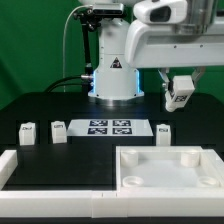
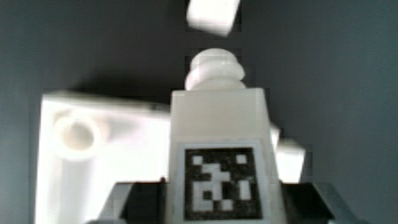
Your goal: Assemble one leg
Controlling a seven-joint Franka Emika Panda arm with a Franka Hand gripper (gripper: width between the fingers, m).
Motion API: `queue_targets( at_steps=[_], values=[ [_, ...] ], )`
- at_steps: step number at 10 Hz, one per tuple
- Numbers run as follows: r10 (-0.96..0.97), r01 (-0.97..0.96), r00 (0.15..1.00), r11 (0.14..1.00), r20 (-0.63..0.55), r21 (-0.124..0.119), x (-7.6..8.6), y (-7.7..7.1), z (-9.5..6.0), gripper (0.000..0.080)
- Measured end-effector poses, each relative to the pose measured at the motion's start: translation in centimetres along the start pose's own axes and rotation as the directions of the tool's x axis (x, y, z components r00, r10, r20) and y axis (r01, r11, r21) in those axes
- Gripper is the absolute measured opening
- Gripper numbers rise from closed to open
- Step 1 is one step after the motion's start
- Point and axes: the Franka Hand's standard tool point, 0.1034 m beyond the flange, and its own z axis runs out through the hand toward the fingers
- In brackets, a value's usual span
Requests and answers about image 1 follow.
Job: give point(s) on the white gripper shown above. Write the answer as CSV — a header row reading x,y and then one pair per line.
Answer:
x,y
175,33

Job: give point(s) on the white square tabletop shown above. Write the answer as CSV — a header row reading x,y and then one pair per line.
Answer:
x,y
169,167

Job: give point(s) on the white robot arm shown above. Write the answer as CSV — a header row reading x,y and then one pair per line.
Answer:
x,y
114,80

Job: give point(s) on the white sheet with tags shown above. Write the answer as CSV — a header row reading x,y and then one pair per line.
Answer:
x,y
109,127

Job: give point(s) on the white U-shaped fence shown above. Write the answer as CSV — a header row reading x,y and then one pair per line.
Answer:
x,y
123,202

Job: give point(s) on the black camera on mount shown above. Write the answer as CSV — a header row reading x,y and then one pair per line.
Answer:
x,y
108,9

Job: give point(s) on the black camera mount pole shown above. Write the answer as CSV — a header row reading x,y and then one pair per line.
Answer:
x,y
87,43

